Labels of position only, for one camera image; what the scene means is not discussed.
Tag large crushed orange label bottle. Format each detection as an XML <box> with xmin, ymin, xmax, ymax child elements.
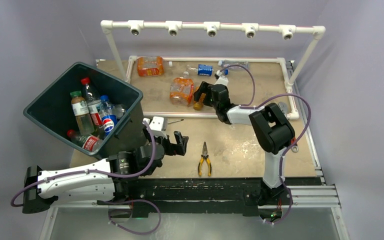
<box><xmin>136</xmin><ymin>56</ymin><xmax>173</xmax><ymax>77</ymax></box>

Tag yellow black tool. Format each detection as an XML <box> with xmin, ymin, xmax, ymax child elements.
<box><xmin>167</xmin><ymin>119</ymin><xmax>185</xmax><ymax>125</ymax></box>

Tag red handled adjustable wrench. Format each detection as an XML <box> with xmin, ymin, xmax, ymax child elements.
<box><xmin>278</xmin><ymin>101</ymin><xmax>299</xmax><ymax>153</ymax></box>

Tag small jar green lid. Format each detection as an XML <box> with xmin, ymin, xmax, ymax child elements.
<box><xmin>70</xmin><ymin>90</ymin><xmax>95</xmax><ymax>135</ymax></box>

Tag blue label bottle back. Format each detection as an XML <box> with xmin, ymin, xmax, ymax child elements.
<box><xmin>183</xmin><ymin>64</ymin><xmax>229</xmax><ymax>77</ymax></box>

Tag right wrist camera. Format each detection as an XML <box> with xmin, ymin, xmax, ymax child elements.
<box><xmin>214</xmin><ymin>73</ymin><xmax>229</xmax><ymax>87</ymax></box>

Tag yellow handled pliers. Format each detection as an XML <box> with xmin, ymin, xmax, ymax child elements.
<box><xmin>197</xmin><ymin>141</ymin><xmax>212</xmax><ymax>177</ymax></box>

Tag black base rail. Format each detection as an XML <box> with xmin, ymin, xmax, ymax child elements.
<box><xmin>97</xmin><ymin>177</ymin><xmax>322</xmax><ymax>218</ymax></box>

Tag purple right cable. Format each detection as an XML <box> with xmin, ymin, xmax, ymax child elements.
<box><xmin>217</xmin><ymin>63</ymin><xmax>312</xmax><ymax>186</ymax></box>

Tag clear crushed bottle back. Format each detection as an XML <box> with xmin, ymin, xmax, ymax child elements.
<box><xmin>218</xmin><ymin>59</ymin><xmax>249</xmax><ymax>71</ymax></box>

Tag dark green plastic bin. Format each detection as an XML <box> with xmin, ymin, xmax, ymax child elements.
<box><xmin>23</xmin><ymin>62</ymin><xmax>147</xmax><ymax>160</ymax></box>

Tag Pepsi bottle blue cap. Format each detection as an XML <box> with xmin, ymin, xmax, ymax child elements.
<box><xmin>99</xmin><ymin>95</ymin><xmax>118</xmax><ymax>136</ymax></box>

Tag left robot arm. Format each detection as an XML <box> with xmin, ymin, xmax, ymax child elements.
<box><xmin>21</xmin><ymin>131</ymin><xmax>189</xmax><ymax>214</ymax></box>

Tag purple cable loop front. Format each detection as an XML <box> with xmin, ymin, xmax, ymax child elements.
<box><xmin>107</xmin><ymin>197</ymin><xmax>163</xmax><ymax>236</ymax></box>

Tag white PVC pipe frame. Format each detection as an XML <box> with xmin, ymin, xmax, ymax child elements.
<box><xmin>100</xmin><ymin>19</ymin><xmax>326</xmax><ymax>121</ymax></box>

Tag red label bottle red cap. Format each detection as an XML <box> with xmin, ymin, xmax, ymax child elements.
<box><xmin>66</xmin><ymin>129</ymin><xmax>103</xmax><ymax>152</ymax></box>

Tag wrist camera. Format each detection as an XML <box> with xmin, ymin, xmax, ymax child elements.
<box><xmin>214</xmin><ymin>73</ymin><xmax>229</xmax><ymax>87</ymax></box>
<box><xmin>143</xmin><ymin>116</ymin><xmax>168</xmax><ymax>139</ymax></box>

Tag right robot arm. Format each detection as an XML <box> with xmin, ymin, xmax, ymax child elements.
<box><xmin>193</xmin><ymin>81</ymin><xmax>295</xmax><ymax>204</ymax></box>

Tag small orange juice bottle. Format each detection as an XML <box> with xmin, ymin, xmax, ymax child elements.
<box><xmin>193</xmin><ymin>93</ymin><xmax>206</xmax><ymax>111</ymax></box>

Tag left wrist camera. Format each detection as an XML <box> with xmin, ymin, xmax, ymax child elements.
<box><xmin>143</xmin><ymin>116</ymin><xmax>168</xmax><ymax>139</ymax></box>

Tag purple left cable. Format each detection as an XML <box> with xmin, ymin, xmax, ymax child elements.
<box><xmin>10</xmin><ymin>120</ymin><xmax>157</xmax><ymax>208</ymax></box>

